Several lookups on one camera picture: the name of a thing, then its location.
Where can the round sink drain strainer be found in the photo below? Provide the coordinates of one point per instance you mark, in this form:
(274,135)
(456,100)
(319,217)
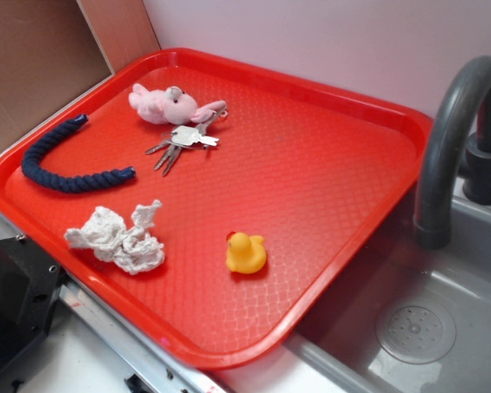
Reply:
(415,331)

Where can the red plastic tray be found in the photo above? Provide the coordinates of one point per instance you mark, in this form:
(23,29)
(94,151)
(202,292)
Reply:
(312,169)

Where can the brown cardboard panel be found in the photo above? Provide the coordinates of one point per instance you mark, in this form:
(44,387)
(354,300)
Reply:
(52,52)

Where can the grey sink basin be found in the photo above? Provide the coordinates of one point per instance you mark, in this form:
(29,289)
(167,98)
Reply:
(338,337)

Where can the yellow rubber duck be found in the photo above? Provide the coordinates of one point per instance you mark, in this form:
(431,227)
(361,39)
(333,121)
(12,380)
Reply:
(245,254)

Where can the pink plush toy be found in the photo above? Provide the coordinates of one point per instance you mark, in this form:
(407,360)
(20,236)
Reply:
(170,106)

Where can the silver key bunch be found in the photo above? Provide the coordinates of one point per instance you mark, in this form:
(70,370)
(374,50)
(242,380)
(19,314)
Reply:
(186,137)

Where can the black metal bracket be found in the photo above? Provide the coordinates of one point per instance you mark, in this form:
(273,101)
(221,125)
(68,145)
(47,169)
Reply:
(30,282)

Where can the grey curved faucet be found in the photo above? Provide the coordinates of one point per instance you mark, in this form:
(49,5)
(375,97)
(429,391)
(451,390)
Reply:
(444,159)

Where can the dark grey faucet handle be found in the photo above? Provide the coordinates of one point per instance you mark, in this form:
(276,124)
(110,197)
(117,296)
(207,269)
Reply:
(477,187)

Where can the crumpled white cloth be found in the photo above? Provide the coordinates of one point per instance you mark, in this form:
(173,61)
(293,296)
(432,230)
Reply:
(134,250)

